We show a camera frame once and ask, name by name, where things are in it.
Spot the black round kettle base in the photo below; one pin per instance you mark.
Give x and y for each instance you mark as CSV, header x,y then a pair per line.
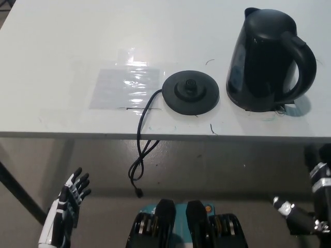
x,y
201,100

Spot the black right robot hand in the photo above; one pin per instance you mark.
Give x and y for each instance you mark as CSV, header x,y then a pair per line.
x,y
322,196

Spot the black teal robot torso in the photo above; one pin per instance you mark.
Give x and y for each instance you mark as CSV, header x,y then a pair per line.
x,y
191,224

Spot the grey laminated sheet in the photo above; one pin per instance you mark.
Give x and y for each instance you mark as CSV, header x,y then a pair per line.
x,y
116,90

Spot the black electric kettle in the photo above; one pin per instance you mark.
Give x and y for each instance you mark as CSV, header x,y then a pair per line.
x,y
253,64

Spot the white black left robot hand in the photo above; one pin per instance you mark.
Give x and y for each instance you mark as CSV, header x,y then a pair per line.
x,y
55,209

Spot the black table leg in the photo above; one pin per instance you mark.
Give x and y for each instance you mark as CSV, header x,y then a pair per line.
x,y
20,191

